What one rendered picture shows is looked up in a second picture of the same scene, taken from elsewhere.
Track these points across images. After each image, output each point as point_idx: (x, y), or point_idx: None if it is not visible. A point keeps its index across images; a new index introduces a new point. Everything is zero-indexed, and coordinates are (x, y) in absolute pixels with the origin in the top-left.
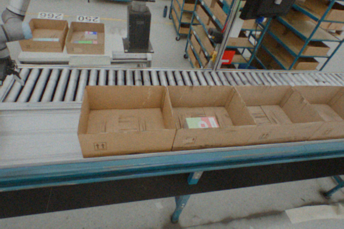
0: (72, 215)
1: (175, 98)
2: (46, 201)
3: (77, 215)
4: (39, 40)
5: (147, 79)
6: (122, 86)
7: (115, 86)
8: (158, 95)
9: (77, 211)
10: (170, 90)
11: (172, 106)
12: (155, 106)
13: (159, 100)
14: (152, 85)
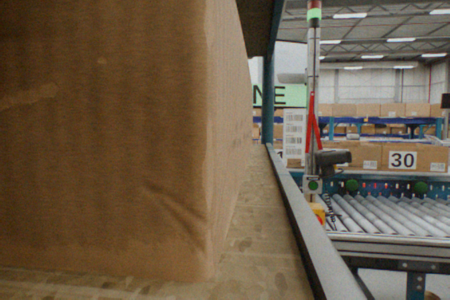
0: (445, 288)
1: (369, 160)
2: (435, 198)
3: (440, 288)
4: None
5: (439, 222)
6: (419, 146)
7: (424, 146)
8: (386, 156)
9: (443, 290)
10: (377, 151)
11: (370, 169)
12: (387, 169)
13: (384, 163)
14: (394, 146)
